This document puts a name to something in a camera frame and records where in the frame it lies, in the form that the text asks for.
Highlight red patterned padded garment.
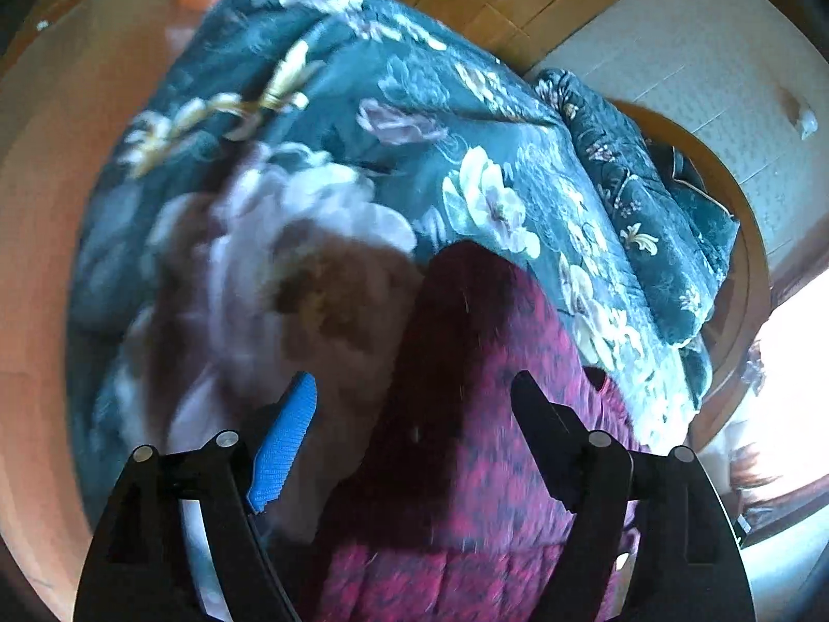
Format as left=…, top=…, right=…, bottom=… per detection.
left=303, top=239, right=656, bottom=622

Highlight round wooden headboard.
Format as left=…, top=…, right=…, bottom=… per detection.
left=609, top=100, right=773, bottom=451

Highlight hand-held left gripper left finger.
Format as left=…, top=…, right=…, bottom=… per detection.
left=73, top=371, right=319, bottom=622

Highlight white wall fixture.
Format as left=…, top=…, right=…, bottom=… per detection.
left=791, top=92, right=820, bottom=141

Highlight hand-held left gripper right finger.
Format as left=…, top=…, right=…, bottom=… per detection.
left=510, top=371, right=757, bottom=622

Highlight dark green floral bedspread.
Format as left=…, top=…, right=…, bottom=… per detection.
left=65, top=0, right=714, bottom=622

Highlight teal floral pillow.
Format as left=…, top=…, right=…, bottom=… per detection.
left=531, top=68, right=740, bottom=347

